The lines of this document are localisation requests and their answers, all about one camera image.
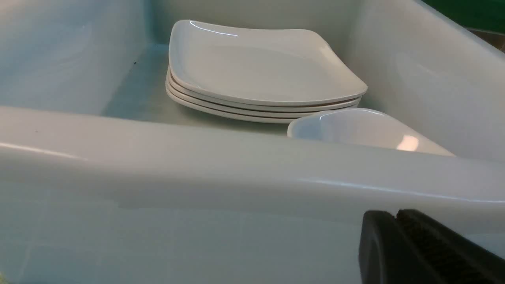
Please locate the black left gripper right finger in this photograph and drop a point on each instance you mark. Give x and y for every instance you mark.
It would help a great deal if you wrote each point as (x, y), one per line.
(456, 259)

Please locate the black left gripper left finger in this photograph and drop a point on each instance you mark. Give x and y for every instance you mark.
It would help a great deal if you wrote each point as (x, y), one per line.
(387, 256)

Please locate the bottom stacked white plate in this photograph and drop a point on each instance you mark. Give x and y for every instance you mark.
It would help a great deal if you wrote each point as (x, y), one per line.
(209, 110)

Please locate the stacked white plate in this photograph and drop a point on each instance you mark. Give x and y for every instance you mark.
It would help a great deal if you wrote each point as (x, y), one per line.
(209, 110)
(287, 67)
(276, 112)
(289, 109)

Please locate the top stacked white plate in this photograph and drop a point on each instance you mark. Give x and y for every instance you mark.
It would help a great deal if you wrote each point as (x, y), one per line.
(287, 67)

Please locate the top stacked white bowl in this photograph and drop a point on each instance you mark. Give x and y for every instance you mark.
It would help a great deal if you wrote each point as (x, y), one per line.
(364, 127)

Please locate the green backdrop cloth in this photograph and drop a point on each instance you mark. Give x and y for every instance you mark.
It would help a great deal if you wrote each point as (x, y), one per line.
(486, 15)

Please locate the large white plastic bin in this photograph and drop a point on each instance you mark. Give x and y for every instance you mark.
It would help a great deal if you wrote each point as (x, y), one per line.
(105, 180)

